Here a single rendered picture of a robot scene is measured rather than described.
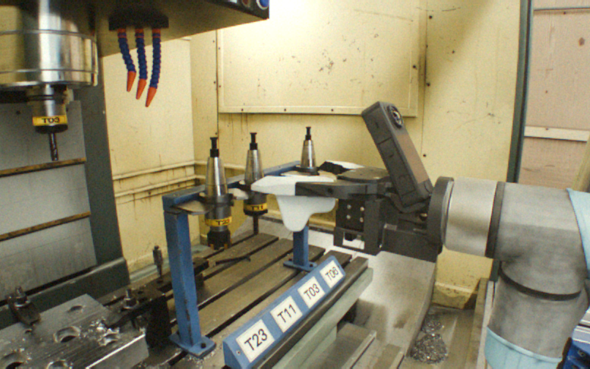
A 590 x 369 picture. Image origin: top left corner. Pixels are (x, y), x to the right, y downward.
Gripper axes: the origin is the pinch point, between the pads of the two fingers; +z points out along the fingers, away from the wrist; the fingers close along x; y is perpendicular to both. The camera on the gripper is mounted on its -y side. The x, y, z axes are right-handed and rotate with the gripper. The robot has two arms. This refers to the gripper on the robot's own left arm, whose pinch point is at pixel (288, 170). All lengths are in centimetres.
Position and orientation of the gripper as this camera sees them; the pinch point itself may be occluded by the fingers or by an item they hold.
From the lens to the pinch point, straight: 43.7
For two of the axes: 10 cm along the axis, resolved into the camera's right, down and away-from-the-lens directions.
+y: 0.0, 9.7, 2.3
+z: -8.2, -1.3, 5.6
